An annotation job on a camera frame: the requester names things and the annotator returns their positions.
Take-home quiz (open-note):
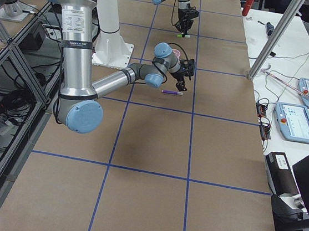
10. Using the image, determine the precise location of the black cardboard box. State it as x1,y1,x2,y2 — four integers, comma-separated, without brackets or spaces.
265,152,299,197

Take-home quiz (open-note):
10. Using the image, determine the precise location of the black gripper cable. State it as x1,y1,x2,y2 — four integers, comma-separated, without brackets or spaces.
165,41,190,59

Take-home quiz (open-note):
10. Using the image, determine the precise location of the near teach pendant tablet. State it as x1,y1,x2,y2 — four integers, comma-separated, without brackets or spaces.
274,102,309,144

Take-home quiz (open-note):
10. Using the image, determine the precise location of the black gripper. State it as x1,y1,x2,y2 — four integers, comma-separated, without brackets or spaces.
175,8,199,35
171,63,187,91

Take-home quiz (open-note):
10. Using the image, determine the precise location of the metal reacher grabber stick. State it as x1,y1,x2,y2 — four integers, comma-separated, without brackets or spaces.
260,69,309,100

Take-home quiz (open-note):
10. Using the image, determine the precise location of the blue folded umbrella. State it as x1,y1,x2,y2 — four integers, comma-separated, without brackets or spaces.
266,22,275,38

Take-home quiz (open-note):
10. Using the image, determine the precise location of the aluminium frame post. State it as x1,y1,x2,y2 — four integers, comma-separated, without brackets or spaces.
247,0,306,80

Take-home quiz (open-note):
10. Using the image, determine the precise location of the purple highlighter pen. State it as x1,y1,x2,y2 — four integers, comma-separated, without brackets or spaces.
161,90,183,96

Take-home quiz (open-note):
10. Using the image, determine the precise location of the small circuit board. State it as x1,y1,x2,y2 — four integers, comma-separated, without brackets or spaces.
256,102,268,117

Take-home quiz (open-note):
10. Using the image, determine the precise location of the white pedestal column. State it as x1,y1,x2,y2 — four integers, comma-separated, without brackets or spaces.
92,0,134,69

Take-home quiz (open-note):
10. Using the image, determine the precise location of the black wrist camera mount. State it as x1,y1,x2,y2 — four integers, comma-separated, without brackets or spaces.
180,59,195,80

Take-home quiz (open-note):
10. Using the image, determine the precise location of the green highlighter pen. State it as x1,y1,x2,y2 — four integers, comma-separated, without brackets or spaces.
176,34,190,38

